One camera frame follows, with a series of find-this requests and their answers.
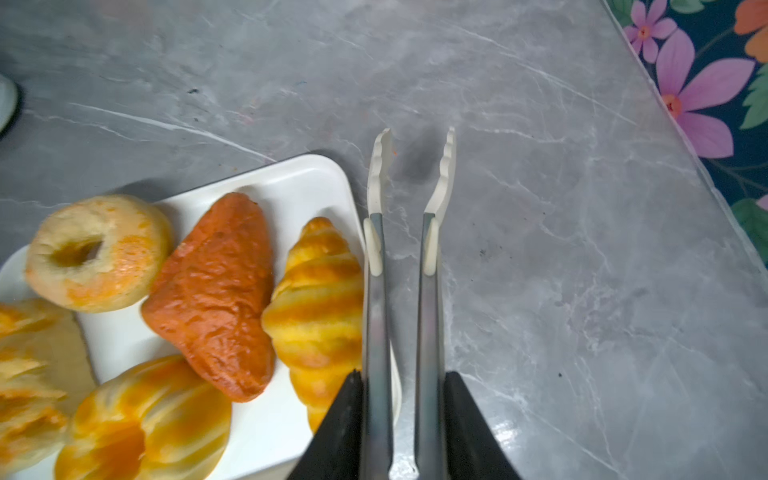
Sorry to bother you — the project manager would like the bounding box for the yellow fake croissant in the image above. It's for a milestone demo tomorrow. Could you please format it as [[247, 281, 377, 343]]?
[[262, 217, 364, 432]]

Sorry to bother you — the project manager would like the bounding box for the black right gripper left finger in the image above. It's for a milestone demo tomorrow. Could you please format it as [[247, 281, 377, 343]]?
[[287, 370, 363, 480]]

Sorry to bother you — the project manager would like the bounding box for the orange triangular fake pastry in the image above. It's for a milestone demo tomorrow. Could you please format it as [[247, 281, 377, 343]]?
[[141, 193, 276, 403]]

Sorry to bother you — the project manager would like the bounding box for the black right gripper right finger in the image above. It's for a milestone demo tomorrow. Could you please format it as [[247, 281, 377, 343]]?
[[443, 371, 521, 480]]

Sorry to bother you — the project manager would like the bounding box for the fake toast slice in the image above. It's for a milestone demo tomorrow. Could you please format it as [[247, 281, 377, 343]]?
[[37, 310, 98, 417]]

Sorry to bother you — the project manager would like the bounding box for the round yellow fake bun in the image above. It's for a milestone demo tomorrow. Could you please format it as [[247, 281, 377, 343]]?
[[54, 355, 233, 479]]

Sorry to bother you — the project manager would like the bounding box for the swirled fake pastry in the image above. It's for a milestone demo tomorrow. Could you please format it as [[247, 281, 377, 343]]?
[[1, 299, 69, 478]]

